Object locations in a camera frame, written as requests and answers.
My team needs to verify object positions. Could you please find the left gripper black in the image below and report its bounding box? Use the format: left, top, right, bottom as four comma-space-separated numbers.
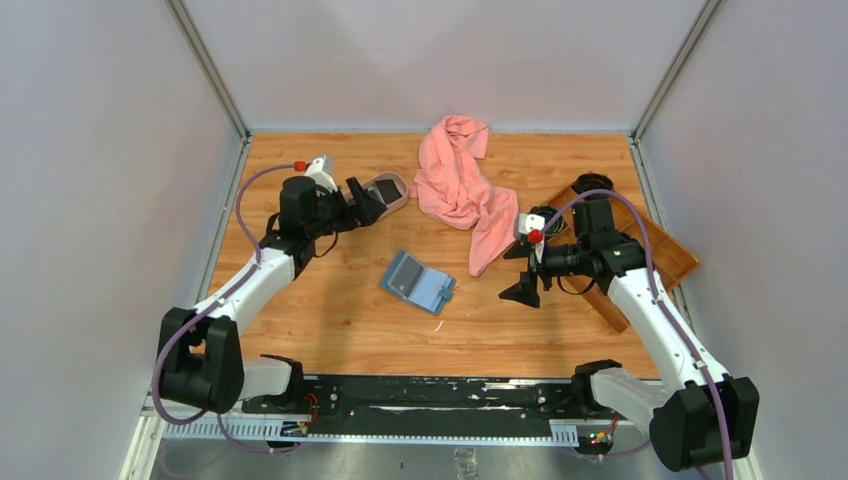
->
306, 178, 385, 240

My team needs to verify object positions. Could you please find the black VIP card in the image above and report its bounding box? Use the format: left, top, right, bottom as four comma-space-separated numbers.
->
388, 255, 425, 297

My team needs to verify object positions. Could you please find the blue leather card holder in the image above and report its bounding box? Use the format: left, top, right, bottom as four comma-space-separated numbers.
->
380, 250, 456, 316

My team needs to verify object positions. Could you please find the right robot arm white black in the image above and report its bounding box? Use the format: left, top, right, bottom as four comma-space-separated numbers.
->
499, 190, 760, 479

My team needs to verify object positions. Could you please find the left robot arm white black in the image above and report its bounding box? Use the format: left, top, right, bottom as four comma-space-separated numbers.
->
152, 176, 402, 414

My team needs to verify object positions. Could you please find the black card right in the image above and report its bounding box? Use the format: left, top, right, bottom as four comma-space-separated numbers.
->
366, 179, 402, 205

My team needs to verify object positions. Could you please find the pink oval tray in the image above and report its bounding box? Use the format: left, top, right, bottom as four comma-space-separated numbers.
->
360, 172, 410, 219

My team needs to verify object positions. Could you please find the pink cloth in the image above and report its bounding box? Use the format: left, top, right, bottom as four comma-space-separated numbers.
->
410, 115, 519, 277

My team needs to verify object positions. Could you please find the black tape roll upper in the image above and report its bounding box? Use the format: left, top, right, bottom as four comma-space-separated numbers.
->
572, 172, 614, 194

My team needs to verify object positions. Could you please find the wooden compartment tray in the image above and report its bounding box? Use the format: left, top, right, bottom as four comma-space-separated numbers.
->
526, 190, 698, 343

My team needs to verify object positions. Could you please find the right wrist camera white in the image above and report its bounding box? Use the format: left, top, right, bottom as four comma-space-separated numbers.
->
517, 213, 546, 263

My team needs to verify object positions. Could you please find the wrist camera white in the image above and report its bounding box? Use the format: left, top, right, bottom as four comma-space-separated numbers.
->
304, 154, 338, 193
517, 213, 546, 263

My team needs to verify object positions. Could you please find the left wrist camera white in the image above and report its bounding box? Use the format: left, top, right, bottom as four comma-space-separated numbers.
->
304, 154, 338, 193

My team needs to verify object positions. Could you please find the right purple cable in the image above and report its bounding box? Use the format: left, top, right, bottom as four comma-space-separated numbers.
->
527, 188, 737, 480

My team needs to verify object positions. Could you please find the purple cable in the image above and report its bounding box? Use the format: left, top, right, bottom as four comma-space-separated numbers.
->
527, 188, 737, 480
149, 160, 309, 456

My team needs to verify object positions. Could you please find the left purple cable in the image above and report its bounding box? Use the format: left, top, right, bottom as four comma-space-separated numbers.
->
149, 160, 309, 456

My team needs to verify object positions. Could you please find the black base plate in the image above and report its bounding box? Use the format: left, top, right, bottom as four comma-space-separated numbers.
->
242, 375, 616, 439

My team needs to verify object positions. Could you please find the aluminium rail frame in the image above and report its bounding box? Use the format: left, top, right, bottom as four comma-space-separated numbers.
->
119, 372, 763, 480

